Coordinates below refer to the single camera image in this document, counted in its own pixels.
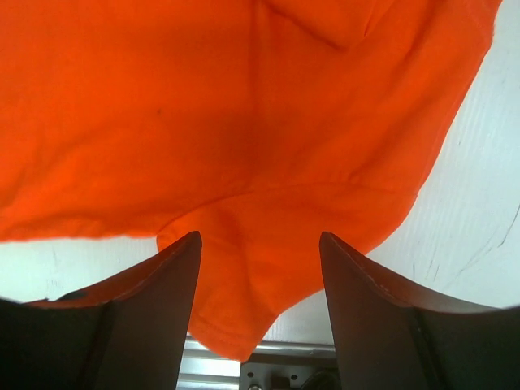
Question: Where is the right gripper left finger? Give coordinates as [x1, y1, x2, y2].
[1, 232, 202, 389]

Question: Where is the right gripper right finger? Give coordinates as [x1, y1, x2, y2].
[319, 232, 519, 389]

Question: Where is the orange t shirt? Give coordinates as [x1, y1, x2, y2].
[1, 1, 500, 361]

